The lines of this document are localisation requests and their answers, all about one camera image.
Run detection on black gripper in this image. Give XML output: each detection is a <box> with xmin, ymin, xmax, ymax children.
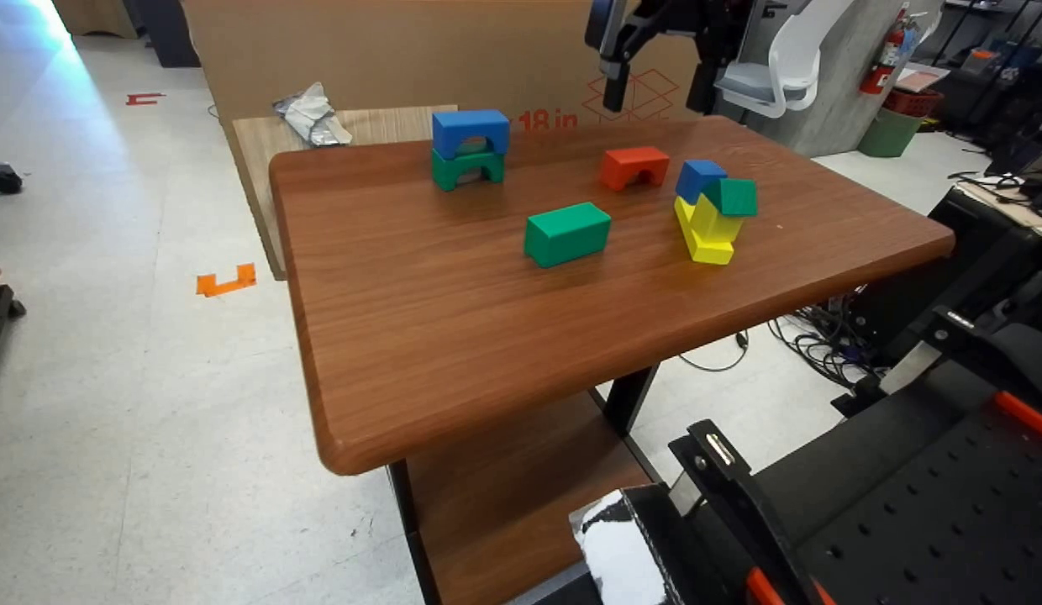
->
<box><xmin>584</xmin><ymin>0</ymin><xmax>764</xmax><ymax>113</ymax></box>

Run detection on orange arch block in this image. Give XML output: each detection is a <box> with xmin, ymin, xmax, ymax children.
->
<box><xmin>598</xmin><ymin>143</ymin><xmax>676</xmax><ymax>195</ymax></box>

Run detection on white black covered object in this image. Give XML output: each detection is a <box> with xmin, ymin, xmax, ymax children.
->
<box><xmin>570</xmin><ymin>483</ymin><xmax>682</xmax><ymax>605</ymax></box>

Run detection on white office chair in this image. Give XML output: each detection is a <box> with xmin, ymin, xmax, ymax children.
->
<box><xmin>716</xmin><ymin>0</ymin><xmax>854</xmax><ymax>121</ymax></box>

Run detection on blue cube block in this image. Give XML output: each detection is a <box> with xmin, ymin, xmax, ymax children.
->
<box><xmin>671</xmin><ymin>158</ymin><xmax>729</xmax><ymax>207</ymax></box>

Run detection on green cube block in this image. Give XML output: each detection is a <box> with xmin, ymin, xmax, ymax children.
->
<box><xmin>702</xmin><ymin>173</ymin><xmax>764</xmax><ymax>223</ymax></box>

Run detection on yellow stepped block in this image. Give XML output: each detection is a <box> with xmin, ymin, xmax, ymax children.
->
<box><xmin>670</xmin><ymin>192</ymin><xmax>751</xmax><ymax>269</ymax></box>

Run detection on red fire extinguisher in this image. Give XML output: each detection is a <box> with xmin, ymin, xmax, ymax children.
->
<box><xmin>859</xmin><ymin>7</ymin><xmax>922</xmax><ymax>102</ymax></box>

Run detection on green rectangular block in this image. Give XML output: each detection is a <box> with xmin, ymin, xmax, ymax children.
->
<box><xmin>522</xmin><ymin>198</ymin><xmax>615</xmax><ymax>269</ymax></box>

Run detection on green bin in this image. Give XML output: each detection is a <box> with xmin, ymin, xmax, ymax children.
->
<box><xmin>854</xmin><ymin>106</ymin><xmax>922</xmax><ymax>162</ymax></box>

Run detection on large cardboard box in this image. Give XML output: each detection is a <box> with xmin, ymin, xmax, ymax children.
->
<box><xmin>177</xmin><ymin>0</ymin><xmax>726</xmax><ymax>128</ymax></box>

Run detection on brown wooden table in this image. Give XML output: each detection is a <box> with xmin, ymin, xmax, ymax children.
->
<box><xmin>267</xmin><ymin>111</ymin><xmax>959</xmax><ymax>605</ymax></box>

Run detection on white crumpled cloth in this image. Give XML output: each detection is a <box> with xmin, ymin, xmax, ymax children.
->
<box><xmin>274</xmin><ymin>76</ymin><xmax>357</xmax><ymax>151</ymax></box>

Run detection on cluttered side table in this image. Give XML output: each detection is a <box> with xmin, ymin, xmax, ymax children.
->
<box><xmin>945</xmin><ymin>164</ymin><xmax>1042</xmax><ymax>246</ymax></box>

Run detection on orange black clamp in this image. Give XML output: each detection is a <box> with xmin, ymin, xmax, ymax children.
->
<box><xmin>987</xmin><ymin>387</ymin><xmax>1042</xmax><ymax>444</ymax></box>
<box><xmin>742</xmin><ymin>563</ymin><xmax>838</xmax><ymax>605</ymax></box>

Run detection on black perforated breadboard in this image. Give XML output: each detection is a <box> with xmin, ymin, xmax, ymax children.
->
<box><xmin>752</xmin><ymin>356</ymin><xmax>1042</xmax><ymax>605</ymax></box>

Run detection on tangled black cables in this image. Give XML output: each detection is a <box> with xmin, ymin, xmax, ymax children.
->
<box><xmin>676</xmin><ymin>311</ymin><xmax>883</xmax><ymax>388</ymax></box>

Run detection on black metal frame beam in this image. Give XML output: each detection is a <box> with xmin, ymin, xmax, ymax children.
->
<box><xmin>666</xmin><ymin>415</ymin><xmax>821</xmax><ymax>605</ymax></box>

